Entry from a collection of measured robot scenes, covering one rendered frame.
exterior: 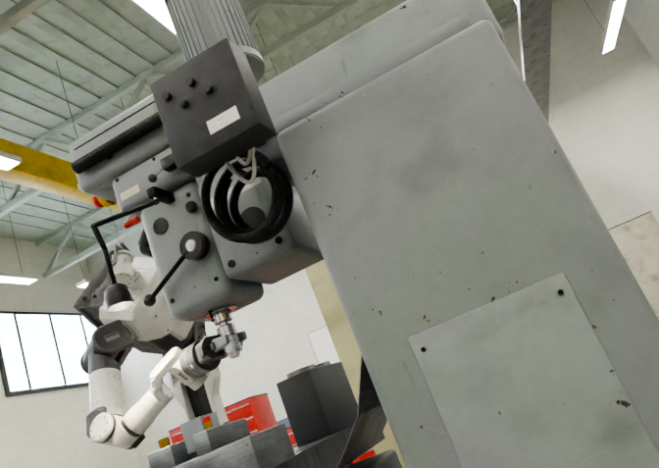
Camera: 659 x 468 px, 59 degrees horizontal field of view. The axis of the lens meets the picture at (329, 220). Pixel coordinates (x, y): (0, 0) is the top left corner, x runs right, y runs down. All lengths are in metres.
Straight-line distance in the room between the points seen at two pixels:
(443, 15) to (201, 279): 0.83
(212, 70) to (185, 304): 0.57
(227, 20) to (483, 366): 1.10
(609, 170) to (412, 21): 9.41
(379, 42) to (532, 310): 0.70
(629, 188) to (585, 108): 1.54
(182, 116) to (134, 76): 7.70
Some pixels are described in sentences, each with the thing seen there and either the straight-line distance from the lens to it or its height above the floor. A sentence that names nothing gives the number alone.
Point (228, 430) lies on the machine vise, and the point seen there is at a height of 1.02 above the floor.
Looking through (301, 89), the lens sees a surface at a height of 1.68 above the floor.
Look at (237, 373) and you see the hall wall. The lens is 11.78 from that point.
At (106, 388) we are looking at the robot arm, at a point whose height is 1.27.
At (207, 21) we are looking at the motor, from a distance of 1.66.
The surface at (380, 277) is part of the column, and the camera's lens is 1.13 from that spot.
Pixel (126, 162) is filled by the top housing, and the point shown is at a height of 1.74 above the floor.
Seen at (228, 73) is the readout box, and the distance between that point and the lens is 1.21.
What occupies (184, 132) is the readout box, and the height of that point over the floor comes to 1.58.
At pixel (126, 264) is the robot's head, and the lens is 1.92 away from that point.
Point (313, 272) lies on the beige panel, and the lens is 3.28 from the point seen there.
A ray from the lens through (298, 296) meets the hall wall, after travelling 11.21.
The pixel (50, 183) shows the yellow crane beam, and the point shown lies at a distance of 8.03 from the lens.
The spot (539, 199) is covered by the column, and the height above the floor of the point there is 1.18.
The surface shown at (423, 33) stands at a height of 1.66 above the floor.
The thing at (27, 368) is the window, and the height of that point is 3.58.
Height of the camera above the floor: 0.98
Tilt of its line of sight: 17 degrees up
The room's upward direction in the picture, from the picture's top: 22 degrees counter-clockwise
